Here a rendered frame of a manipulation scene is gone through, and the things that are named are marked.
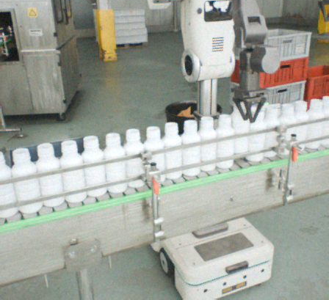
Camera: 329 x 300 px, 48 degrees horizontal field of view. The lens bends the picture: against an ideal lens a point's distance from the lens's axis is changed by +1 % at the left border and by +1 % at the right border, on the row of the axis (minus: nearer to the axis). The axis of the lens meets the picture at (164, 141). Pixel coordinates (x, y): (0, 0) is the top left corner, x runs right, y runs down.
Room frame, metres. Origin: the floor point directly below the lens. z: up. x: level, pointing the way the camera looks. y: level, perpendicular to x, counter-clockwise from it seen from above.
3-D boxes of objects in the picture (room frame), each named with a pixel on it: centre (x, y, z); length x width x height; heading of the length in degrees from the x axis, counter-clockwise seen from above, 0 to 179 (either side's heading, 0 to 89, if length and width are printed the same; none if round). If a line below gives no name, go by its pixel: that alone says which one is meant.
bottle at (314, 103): (1.18, -0.51, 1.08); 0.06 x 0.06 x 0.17
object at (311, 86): (3.84, -1.62, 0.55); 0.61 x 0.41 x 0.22; 115
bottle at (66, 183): (0.87, 0.25, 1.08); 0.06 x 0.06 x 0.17
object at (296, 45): (3.48, -1.00, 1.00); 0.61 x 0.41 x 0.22; 119
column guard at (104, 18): (8.67, 1.25, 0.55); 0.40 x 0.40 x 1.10; 22
